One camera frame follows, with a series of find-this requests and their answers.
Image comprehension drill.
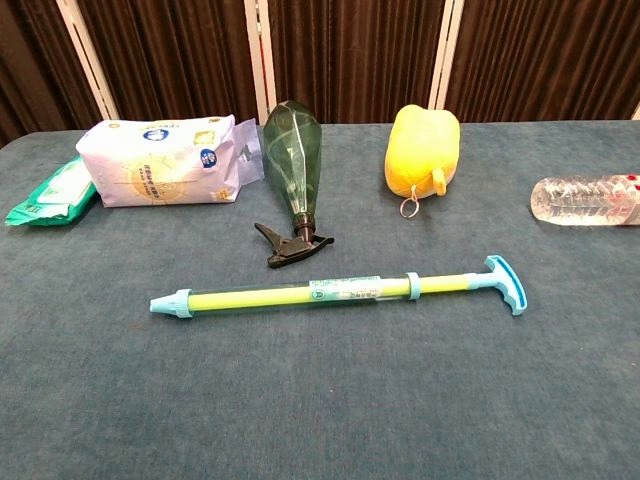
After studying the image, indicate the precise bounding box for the yellow-green telescopic stick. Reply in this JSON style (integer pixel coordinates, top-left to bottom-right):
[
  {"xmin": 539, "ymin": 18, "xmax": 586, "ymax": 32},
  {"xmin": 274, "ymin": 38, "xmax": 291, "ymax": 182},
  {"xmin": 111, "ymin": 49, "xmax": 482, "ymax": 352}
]
[{"xmin": 191, "ymin": 254, "xmax": 529, "ymax": 317}]

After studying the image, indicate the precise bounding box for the yellow plush pouch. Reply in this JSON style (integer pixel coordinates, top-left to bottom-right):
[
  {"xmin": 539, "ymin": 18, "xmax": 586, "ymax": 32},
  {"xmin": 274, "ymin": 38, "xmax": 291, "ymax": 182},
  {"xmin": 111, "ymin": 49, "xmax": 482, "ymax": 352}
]
[{"xmin": 383, "ymin": 103, "xmax": 462, "ymax": 219}]

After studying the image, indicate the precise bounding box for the teal felt table cover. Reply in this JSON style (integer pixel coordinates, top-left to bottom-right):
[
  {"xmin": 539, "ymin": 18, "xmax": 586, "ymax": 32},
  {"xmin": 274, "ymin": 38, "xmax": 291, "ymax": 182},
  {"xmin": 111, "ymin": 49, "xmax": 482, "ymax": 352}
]
[{"xmin": 0, "ymin": 119, "xmax": 640, "ymax": 480}]

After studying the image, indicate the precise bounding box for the white tissue pack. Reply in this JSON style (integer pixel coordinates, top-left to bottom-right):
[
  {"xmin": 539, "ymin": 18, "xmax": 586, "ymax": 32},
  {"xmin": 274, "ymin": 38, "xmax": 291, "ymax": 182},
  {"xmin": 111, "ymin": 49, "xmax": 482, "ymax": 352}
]
[{"xmin": 75, "ymin": 114, "xmax": 265, "ymax": 208}]

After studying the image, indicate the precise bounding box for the dark brown curtain panel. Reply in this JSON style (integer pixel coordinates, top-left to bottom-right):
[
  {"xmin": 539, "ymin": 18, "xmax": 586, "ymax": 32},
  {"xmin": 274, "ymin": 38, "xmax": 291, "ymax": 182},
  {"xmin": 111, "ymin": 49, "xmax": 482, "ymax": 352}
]
[
  {"xmin": 0, "ymin": 0, "xmax": 104, "ymax": 149},
  {"xmin": 444, "ymin": 0, "xmax": 640, "ymax": 124},
  {"xmin": 259, "ymin": 0, "xmax": 446, "ymax": 125},
  {"xmin": 74, "ymin": 0, "xmax": 259, "ymax": 124}
]

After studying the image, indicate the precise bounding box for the clear plastic water bottle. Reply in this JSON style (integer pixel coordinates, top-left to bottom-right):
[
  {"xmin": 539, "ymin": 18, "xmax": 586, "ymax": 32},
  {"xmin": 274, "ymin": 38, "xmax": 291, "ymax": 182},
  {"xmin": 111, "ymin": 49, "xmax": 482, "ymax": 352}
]
[{"xmin": 529, "ymin": 173, "xmax": 640, "ymax": 227}]

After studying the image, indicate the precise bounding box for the green wet wipes pack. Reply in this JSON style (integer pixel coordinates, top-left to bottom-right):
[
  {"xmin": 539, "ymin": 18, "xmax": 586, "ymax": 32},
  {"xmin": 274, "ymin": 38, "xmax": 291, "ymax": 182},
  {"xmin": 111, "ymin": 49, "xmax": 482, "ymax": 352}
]
[{"xmin": 4, "ymin": 155, "xmax": 100, "ymax": 227}]

